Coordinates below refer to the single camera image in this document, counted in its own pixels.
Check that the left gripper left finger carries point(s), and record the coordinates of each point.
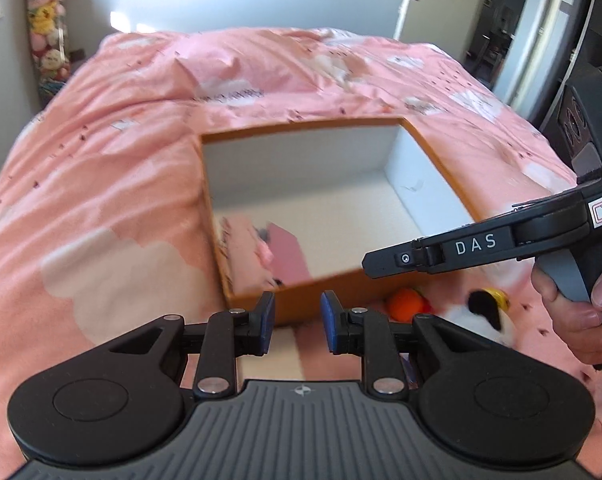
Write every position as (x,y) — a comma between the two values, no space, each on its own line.
(125,398)

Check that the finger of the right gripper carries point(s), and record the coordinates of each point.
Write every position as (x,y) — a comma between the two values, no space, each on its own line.
(473,247)

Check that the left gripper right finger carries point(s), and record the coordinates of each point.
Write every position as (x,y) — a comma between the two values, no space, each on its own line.
(479,401)

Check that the panda plush toy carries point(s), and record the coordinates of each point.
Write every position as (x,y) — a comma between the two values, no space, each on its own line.
(481,316)

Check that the orange crochet fruit toy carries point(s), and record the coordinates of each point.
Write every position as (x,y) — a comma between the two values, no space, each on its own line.
(405,303)

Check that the white bedroom door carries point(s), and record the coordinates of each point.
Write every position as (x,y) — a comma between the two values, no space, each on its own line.
(448,24)

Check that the right hand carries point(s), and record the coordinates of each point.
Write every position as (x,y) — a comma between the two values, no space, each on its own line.
(577,324)

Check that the black wardrobe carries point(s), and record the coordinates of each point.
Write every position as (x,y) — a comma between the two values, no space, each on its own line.
(575,41)

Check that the pink patterned duvet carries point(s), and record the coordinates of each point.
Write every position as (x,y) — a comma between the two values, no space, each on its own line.
(104,227)

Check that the pink folded cloth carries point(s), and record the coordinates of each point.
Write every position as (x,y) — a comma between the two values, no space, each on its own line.
(249,259)

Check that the orange cardboard box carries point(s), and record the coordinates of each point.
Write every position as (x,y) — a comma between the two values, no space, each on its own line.
(343,188)

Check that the plush toy hanging column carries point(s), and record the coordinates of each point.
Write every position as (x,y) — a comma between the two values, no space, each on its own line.
(48,39)

